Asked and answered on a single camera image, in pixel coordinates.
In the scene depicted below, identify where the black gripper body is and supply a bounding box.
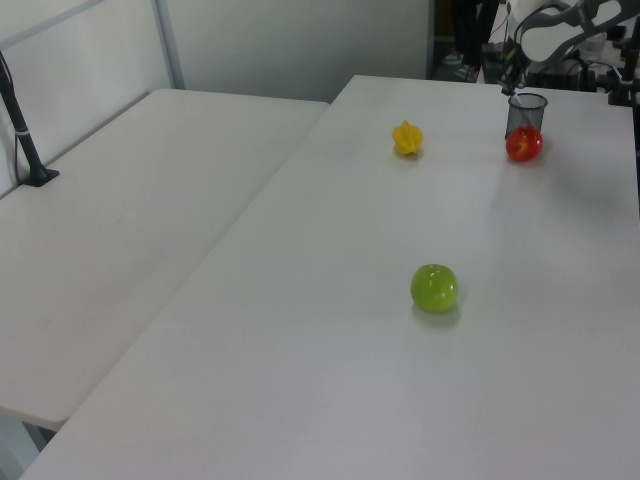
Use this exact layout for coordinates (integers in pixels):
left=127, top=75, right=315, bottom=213
left=501, top=34, right=526, bottom=81

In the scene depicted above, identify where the black mesh pen cup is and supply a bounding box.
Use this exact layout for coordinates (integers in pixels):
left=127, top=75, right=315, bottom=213
left=503, top=92, right=549, bottom=141

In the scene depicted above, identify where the black box device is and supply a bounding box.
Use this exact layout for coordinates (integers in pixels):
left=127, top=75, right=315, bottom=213
left=525, top=58, right=599, bottom=92

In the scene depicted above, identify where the red toy apple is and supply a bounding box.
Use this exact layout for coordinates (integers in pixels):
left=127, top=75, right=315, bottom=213
left=505, top=125, right=545, bottom=163

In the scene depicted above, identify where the clear plastic cup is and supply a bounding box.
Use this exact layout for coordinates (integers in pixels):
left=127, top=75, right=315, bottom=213
left=582, top=34, right=608, bottom=62

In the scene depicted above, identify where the yellow toy starfruit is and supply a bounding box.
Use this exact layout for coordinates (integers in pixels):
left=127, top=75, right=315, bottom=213
left=391, top=120, right=425, bottom=158

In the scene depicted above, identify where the green toy apple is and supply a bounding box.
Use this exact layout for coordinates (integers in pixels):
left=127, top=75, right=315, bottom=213
left=410, top=263, right=460, bottom=315

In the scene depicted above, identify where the white side table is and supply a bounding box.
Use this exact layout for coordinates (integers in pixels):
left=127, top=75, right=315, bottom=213
left=0, top=88, right=332, bottom=432

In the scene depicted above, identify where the black pole with base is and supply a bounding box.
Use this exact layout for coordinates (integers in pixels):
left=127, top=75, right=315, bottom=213
left=0, top=49, right=61, bottom=188

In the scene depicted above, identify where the black camera stand clamp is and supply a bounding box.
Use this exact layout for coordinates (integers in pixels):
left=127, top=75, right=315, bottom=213
left=606, top=27, right=640, bottom=107

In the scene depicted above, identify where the grey partition frame post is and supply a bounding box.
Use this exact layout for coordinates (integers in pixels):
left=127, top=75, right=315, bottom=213
left=153, top=0, right=187, bottom=91

